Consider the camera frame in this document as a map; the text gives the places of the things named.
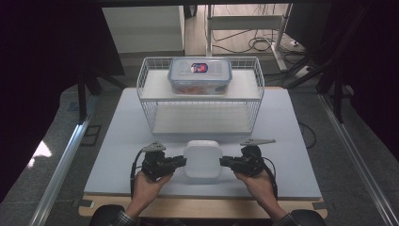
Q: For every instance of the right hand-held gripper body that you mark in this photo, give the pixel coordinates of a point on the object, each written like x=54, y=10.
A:
x=249, y=163

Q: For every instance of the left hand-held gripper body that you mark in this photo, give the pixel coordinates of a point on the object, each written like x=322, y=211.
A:
x=156, y=164

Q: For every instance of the white square lidded box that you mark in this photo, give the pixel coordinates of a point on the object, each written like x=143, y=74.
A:
x=203, y=160

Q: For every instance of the clear food container blue lid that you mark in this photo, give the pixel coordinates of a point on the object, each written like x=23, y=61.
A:
x=200, y=78

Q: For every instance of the person's right hand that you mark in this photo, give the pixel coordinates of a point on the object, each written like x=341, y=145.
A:
x=258, y=185

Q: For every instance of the person's left hand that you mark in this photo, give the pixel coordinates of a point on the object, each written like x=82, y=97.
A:
x=149, y=188

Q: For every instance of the black metal stand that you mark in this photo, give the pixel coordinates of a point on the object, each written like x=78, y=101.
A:
x=82, y=100
x=337, y=100

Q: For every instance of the white power strip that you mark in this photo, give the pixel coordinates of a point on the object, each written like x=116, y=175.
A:
x=302, y=72

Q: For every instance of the white cabinet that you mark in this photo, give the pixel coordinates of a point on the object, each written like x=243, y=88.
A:
x=144, y=28

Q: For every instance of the dark curtain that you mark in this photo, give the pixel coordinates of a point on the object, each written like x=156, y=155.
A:
x=373, y=62
x=37, y=78

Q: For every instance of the black rectangular floor frame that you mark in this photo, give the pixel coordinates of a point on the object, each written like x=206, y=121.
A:
x=91, y=135

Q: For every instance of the aluminium rail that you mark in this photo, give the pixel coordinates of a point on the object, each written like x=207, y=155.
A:
x=62, y=169
x=357, y=157

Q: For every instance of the white desk frame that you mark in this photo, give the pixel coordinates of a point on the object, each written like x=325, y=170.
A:
x=244, y=22

